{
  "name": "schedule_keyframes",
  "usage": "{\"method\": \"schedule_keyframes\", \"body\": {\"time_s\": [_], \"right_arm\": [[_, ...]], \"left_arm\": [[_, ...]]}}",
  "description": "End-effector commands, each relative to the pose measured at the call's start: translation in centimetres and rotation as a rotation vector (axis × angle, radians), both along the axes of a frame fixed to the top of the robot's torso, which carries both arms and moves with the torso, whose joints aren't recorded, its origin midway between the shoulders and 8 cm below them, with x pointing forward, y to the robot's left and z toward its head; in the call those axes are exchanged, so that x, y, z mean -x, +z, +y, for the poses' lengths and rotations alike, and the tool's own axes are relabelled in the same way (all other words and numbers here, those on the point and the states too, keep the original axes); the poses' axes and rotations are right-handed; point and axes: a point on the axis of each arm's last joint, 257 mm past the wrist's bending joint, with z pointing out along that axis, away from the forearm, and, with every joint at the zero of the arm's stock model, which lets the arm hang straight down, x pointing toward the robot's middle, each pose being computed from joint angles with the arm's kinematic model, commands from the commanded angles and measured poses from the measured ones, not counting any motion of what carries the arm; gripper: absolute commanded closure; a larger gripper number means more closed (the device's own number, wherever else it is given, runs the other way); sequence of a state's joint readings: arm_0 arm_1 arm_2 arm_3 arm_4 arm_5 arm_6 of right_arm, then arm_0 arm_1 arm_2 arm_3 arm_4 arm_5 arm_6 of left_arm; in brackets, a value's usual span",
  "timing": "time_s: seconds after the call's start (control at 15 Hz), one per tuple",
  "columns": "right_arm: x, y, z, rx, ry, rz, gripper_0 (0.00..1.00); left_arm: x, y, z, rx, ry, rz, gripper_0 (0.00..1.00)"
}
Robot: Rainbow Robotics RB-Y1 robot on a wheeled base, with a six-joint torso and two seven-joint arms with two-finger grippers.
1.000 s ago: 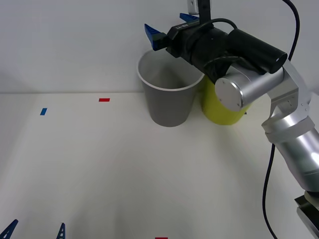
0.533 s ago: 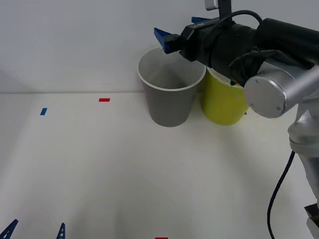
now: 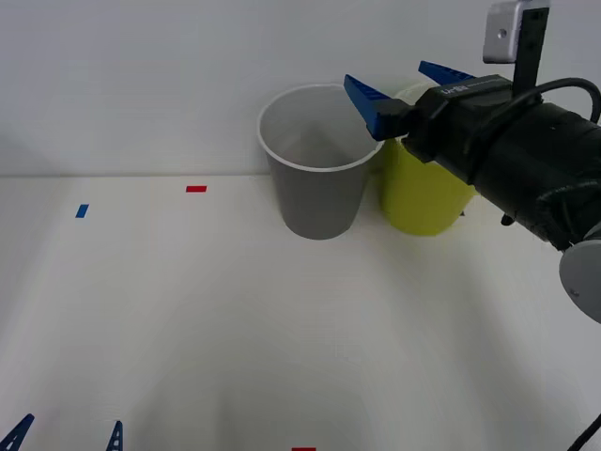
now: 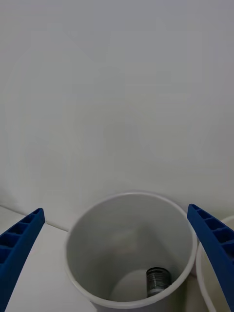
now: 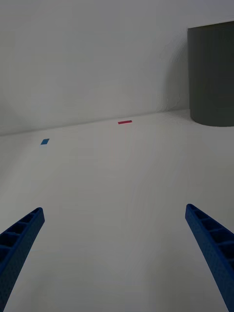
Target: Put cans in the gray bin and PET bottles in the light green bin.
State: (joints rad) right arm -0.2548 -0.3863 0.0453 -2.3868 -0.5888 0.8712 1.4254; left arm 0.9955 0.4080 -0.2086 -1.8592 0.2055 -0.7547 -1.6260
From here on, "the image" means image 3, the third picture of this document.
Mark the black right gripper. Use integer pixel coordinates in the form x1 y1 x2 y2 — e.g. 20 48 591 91
343 60 541 182

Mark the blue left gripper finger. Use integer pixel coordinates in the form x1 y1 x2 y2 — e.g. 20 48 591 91
0 412 36 451
104 420 126 451

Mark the yellow-green plastic bin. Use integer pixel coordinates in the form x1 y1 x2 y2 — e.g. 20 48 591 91
378 79 481 238

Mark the grey plastic bin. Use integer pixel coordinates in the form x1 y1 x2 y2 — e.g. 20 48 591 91
255 83 387 241

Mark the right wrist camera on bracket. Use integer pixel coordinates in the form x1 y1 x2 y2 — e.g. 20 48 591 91
482 0 551 93

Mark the black camera cable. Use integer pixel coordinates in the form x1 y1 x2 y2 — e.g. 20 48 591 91
469 76 601 159

